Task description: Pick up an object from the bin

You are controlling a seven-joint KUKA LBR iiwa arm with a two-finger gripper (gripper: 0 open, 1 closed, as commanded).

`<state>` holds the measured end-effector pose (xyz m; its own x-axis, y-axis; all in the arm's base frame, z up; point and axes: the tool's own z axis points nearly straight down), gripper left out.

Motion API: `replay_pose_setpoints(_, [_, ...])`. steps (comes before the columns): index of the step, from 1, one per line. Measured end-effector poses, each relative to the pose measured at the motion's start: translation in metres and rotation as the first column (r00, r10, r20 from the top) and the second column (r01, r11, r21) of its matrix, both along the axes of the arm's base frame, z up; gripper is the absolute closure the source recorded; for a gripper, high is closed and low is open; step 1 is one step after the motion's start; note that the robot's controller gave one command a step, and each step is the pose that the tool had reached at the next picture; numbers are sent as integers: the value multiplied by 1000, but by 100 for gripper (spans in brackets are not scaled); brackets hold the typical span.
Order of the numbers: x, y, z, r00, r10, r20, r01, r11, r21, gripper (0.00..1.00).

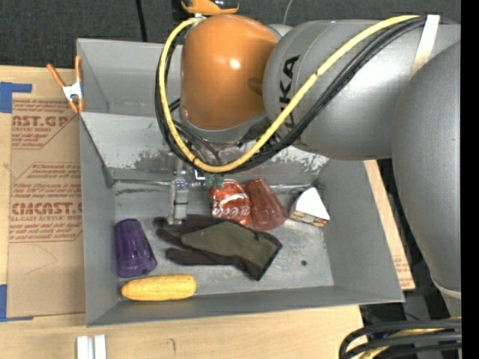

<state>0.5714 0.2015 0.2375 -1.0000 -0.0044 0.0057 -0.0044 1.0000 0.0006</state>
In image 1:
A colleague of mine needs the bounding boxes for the brown and green glove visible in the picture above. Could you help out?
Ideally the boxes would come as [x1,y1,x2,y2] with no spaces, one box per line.
[153,214,284,282]

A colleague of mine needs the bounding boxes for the yellow toy corn cob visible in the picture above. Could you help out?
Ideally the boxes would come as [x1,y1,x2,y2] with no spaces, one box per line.
[120,273,198,302]

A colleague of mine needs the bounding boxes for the grey metal bin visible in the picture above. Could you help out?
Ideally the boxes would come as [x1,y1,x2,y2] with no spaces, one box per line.
[76,38,406,328]

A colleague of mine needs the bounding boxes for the crushed red soda can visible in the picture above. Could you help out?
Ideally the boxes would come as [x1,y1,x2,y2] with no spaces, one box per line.
[208,179,252,227]

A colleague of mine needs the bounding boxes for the purple plastic cup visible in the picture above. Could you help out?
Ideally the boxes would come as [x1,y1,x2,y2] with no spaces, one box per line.
[114,218,158,279]

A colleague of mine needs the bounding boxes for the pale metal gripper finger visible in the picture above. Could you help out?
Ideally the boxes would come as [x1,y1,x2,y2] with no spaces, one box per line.
[168,183,179,226]
[175,179,190,221]

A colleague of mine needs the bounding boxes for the brown cardboard board, red print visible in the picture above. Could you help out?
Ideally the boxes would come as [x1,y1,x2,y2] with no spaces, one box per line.
[0,64,417,323]

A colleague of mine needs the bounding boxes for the white cardboard box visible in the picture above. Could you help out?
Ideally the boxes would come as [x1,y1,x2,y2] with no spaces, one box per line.
[288,186,332,227]

